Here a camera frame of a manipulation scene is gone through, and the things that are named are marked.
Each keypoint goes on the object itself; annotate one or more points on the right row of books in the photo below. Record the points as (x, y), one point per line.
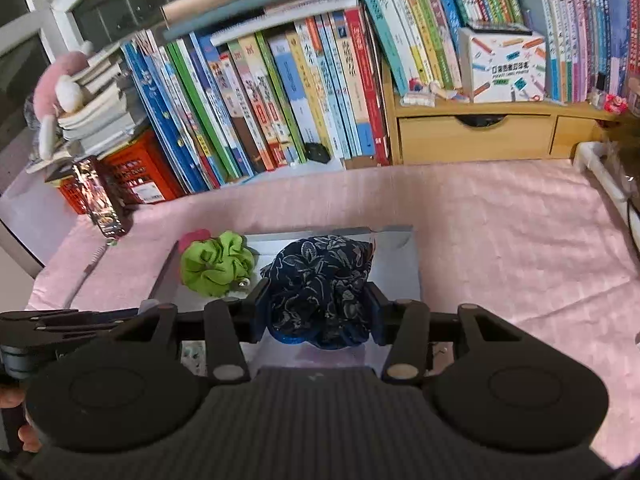
(592, 46)

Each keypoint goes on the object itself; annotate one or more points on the white patterned box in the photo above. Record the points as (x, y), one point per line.
(498, 68)

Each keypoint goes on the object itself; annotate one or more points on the green scrunchie with pink bow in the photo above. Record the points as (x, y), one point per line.
(214, 265)

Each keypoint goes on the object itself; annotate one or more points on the white pvc pipe frame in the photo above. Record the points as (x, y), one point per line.
(590, 156)

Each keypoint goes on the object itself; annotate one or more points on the pink striped tablecloth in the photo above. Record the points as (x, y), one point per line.
(536, 242)

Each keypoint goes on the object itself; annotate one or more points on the person's left hand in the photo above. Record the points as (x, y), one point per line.
(14, 398)

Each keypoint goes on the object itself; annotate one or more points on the blue floral fabric pouch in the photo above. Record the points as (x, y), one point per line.
(315, 292)

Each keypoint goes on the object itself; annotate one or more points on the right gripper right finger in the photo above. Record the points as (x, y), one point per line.
(402, 326)

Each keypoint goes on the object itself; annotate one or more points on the small black box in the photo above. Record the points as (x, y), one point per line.
(317, 152)

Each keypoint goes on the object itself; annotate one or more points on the wooden drawer organizer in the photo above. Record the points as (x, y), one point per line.
(452, 131)

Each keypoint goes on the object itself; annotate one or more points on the grey shallow tray box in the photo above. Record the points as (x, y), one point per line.
(394, 270)

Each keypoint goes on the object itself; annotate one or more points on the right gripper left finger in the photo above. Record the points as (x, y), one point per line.
(228, 323)

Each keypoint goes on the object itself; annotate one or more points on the pink white plush rabbit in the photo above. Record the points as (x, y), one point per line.
(55, 94)

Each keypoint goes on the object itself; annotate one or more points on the stack of horizontal books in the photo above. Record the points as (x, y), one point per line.
(112, 110)

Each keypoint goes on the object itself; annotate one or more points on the row of upright books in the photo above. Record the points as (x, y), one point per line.
(227, 105)

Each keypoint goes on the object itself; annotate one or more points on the smartphone with lit screen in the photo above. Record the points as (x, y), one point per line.
(102, 203)

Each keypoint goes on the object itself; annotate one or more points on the red plastic crate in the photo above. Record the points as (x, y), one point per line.
(141, 172)

